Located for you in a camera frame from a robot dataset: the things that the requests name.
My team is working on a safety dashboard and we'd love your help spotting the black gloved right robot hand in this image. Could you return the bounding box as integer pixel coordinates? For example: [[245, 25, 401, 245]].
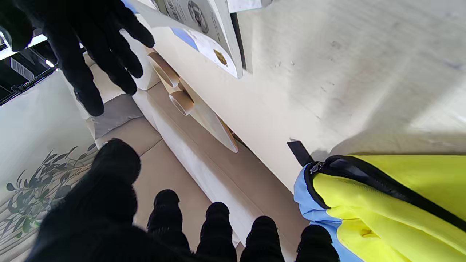
[[0, 0, 155, 117]]

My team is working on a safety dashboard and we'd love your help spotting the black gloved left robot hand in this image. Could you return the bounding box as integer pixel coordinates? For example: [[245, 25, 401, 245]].
[[25, 138, 341, 262]]

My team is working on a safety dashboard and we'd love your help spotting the white and blue cover book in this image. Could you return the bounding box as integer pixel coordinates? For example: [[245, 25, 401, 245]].
[[124, 0, 244, 79]]

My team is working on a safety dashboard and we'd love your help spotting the yellow and blue school bag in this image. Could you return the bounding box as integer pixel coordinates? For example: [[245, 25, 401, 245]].
[[288, 140, 466, 262]]

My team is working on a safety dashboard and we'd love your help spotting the tall green leafy plant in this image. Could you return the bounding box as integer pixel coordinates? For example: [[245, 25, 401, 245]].
[[0, 144, 99, 241]]

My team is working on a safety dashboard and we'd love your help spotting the grey sofa cushion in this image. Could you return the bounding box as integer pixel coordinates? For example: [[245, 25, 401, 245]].
[[90, 94, 143, 139]]

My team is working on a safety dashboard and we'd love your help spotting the wide shallow wooden bowl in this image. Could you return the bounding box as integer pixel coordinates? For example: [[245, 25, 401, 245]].
[[147, 52, 179, 88]]

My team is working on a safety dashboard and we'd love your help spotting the small wooden bowl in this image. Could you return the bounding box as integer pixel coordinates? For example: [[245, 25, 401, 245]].
[[169, 90, 195, 116]]

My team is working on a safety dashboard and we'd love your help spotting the wooden coffee table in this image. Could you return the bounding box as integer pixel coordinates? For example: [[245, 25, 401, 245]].
[[178, 78, 239, 153]]

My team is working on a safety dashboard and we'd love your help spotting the white and teal cover book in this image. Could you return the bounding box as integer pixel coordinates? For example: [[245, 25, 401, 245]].
[[228, 0, 272, 13]]

